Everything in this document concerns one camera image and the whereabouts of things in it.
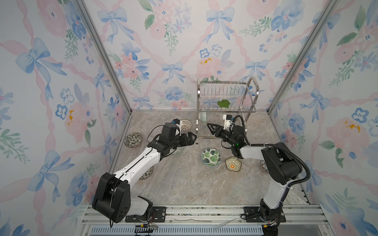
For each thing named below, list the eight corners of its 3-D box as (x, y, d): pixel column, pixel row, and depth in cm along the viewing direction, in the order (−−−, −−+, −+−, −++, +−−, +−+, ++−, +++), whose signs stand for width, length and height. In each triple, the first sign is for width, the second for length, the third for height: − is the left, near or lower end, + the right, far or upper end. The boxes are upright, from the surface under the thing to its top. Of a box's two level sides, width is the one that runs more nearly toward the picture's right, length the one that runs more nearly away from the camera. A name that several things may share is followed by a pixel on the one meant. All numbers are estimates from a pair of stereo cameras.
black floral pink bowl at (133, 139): (124, 148, 100) (122, 144, 96) (128, 136, 106) (126, 132, 103) (140, 148, 100) (138, 144, 97) (143, 136, 106) (142, 133, 103)
